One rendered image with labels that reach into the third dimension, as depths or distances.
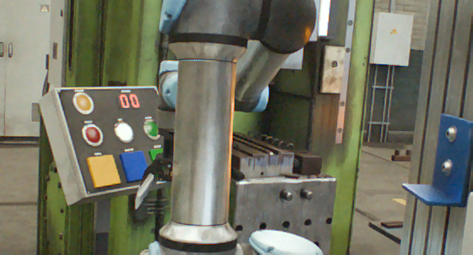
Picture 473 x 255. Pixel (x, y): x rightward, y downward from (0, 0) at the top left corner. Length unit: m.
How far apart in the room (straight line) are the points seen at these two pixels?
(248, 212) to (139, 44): 0.62
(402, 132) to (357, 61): 7.23
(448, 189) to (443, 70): 0.14
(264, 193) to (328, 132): 0.45
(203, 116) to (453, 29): 0.35
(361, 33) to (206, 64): 1.47
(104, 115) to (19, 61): 5.50
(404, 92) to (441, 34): 8.66
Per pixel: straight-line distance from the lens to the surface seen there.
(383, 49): 8.92
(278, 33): 0.86
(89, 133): 1.47
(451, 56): 0.70
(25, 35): 6.99
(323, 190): 1.98
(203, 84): 0.82
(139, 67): 1.84
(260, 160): 1.89
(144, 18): 1.84
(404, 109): 9.42
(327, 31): 2.10
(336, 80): 2.16
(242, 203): 1.83
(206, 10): 0.81
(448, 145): 0.67
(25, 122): 7.07
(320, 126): 2.17
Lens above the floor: 1.34
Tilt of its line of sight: 8 degrees down
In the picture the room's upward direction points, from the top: 4 degrees clockwise
